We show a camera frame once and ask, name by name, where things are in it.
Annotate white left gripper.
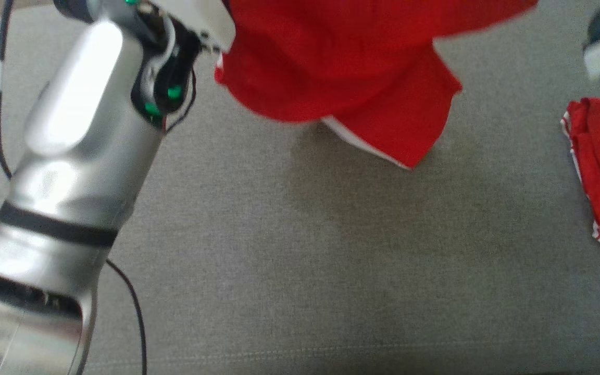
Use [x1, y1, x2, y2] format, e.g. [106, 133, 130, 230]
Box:
[53, 0, 236, 52]

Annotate red shorts with white stripe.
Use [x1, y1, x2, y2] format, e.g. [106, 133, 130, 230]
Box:
[214, 0, 540, 171]

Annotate grey sofa seat cushion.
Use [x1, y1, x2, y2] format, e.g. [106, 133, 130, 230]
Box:
[0, 0, 600, 375]

